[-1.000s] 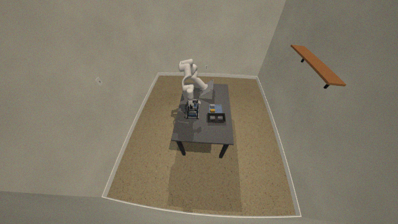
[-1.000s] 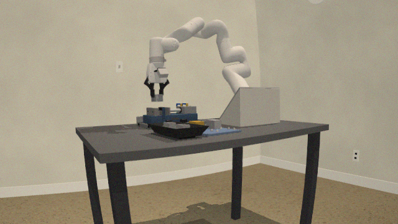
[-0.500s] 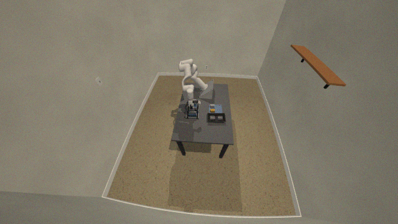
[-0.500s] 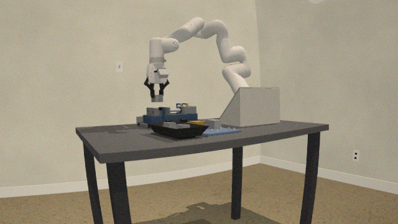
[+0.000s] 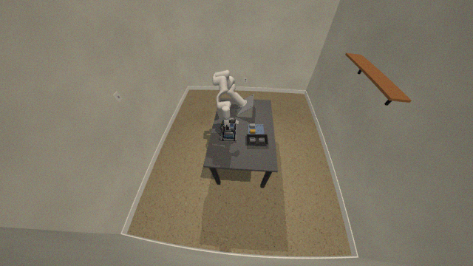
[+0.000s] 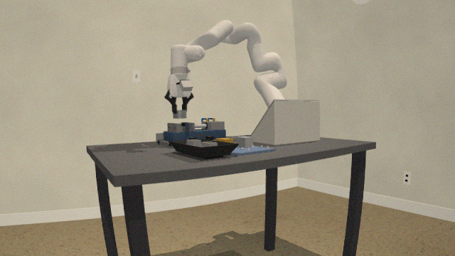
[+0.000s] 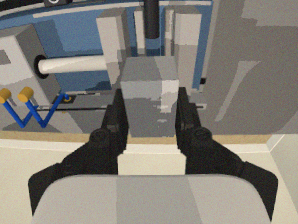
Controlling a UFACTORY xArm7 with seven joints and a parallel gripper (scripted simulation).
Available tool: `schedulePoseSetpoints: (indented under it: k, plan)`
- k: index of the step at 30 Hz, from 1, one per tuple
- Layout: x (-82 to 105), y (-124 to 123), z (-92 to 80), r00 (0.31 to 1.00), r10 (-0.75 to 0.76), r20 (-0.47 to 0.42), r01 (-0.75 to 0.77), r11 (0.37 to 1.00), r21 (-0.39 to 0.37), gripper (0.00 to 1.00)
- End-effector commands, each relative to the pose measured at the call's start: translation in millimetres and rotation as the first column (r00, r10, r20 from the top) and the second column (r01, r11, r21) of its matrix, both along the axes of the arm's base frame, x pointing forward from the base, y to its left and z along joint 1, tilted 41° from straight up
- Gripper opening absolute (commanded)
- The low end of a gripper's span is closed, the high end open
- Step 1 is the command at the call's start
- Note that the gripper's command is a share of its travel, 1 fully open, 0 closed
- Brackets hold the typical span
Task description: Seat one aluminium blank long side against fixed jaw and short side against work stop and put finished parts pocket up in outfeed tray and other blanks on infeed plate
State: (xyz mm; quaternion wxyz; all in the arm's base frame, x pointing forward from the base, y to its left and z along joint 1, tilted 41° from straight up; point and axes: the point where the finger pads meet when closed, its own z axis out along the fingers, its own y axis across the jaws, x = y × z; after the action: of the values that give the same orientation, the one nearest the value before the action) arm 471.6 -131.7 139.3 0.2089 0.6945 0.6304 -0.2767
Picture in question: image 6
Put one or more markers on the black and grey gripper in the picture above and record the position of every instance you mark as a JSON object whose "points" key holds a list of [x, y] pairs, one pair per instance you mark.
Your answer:
{"points": [[174, 91]]}

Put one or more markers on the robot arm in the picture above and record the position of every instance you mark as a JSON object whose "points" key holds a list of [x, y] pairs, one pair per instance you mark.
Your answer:
{"points": [[223, 32]]}

